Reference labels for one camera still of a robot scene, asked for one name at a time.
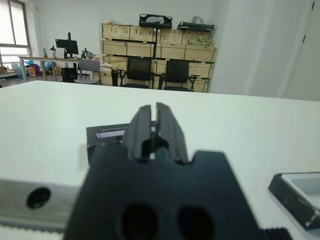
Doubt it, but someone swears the black box with white insert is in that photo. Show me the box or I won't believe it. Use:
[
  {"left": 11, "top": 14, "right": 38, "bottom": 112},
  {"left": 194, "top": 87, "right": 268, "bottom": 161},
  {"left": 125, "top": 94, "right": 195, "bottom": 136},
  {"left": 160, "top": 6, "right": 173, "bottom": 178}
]
[{"left": 267, "top": 171, "right": 320, "bottom": 231}]

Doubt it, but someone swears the black computer tower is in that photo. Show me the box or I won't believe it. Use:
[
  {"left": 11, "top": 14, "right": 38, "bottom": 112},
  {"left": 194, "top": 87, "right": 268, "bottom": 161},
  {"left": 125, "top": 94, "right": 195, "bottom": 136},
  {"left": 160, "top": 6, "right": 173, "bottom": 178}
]
[{"left": 61, "top": 66, "right": 78, "bottom": 83}]

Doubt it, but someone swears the black carrying case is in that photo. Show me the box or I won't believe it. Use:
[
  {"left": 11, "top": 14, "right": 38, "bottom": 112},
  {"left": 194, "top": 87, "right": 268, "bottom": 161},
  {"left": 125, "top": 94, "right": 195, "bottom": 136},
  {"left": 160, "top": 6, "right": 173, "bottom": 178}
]
[{"left": 138, "top": 13, "right": 174, "bottom": 28}]

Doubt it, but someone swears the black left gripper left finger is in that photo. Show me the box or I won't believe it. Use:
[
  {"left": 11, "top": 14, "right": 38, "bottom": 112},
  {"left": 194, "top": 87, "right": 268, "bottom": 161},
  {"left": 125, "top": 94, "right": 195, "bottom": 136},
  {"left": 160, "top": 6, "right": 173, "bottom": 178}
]
[{"left": 122, "top": 104, "right": 153, "bottom": 163}]

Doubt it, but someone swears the black mesh chair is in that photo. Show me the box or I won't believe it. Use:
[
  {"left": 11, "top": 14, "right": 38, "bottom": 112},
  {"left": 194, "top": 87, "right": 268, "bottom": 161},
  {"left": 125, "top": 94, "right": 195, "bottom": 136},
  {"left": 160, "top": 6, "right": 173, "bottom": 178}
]
[
  {"left": 119, "top": 56, "right": 155, "bottom": 89},
  {"left": 161, "top": 59, "right": 201, "bottom": 92}
]

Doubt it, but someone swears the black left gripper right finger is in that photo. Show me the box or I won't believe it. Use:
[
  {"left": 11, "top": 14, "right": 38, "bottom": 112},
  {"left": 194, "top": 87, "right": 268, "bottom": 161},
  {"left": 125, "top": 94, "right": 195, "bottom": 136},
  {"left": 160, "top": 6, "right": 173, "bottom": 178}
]
[{"left": 154, "top": 101, "right": 189, "bottom": 165}]

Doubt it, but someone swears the white door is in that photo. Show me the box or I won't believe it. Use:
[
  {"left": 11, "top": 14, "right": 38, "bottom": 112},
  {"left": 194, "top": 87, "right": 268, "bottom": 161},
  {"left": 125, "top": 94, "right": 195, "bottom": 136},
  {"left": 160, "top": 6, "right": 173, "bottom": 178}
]
[{"left": 283, "top": 0, "right": 320, "bottom": 102}]

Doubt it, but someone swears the flat black tray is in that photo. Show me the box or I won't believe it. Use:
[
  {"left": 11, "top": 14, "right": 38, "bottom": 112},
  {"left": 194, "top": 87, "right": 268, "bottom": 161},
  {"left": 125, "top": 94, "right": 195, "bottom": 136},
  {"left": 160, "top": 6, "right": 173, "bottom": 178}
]
[{"left": 176, "top": 21, "right": 216, "bottom": 32}]

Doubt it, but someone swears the black box lid with window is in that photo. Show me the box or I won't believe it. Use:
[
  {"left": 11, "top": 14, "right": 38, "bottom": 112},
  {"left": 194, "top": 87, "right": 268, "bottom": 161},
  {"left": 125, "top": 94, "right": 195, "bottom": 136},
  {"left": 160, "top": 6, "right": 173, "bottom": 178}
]
[{"left": 86, "top": 122, "right": 162, "bottom": 166}]

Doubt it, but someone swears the wooden crate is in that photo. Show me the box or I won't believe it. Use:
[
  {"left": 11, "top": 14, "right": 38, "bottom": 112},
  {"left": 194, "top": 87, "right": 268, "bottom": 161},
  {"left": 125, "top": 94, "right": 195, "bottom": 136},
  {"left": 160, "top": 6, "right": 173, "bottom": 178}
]
[
  {"left": 181, "top": 31, "right": 215, "bottom": 47},
  {"left": 159, "top": 28, "right": 184, "bottom": 45},
  {"left": 192, "top": 77, "right": 211, "bottom": 93},
  {"left": 100, "top": 23, "right": 131, "bottom": 41},
  {"left": 129, "top": 25, "right": 161, "bottom": 43},
  {"left": 100, "top": 39, "right": 128, "bottom": 56},
  {"left": 184, "top": 44, "right": 219, "bottom": 63},
  {"left": 187, "top": 61, "right": 216, "bottom": 79},
  {"left": 161, "top": 42, "right": 186, "bottom": 60},
  {"left": 126, "top": 41, "right": 162, "bottom": 59}
]

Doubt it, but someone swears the grey office chair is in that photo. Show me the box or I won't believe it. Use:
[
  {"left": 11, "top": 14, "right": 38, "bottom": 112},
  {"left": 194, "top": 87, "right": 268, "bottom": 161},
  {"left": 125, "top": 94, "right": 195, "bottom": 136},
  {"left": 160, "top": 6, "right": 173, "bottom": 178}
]
[{"left": 74, "top": 59, "right": 102, "bottom": 86}]

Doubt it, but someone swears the black computer monitor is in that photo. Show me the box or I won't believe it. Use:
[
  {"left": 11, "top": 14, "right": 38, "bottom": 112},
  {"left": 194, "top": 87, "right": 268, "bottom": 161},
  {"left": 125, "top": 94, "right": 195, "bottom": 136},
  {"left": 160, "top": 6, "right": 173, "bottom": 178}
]
[{"left": 54, "top": 32, "right": 80, "bottom": 60}]

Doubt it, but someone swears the black stand pole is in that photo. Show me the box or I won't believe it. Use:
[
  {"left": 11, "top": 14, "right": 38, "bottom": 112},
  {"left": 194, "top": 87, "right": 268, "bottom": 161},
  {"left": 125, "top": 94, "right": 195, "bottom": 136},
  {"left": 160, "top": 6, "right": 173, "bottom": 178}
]
[{"left": 152, "top": 26, "right": 161, "bottom": 90}]

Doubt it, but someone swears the white desk with metal legs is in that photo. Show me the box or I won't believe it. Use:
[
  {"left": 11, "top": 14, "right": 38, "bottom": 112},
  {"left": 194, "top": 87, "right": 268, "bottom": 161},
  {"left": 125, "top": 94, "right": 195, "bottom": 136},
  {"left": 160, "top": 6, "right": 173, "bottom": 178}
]
[{"left": 17, "top": 55, "right": 83, "bottom": 82}]

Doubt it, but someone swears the window with dark frame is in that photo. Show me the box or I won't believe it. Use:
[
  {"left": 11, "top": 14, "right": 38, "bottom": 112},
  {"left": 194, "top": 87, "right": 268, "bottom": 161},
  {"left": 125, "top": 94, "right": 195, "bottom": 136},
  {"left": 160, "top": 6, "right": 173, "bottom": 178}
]
[{"left": 0, "top": 0, "right": 32, "bottom": 57}]

